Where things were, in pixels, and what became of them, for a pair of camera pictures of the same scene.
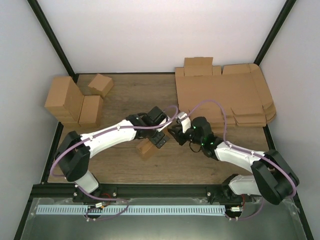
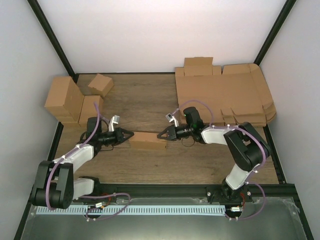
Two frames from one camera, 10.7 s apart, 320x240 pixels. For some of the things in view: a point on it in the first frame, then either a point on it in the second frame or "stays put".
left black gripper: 155,140 to 119,135
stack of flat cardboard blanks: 241,90 stays put
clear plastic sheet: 280,221 stays put
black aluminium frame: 46,189 stays put
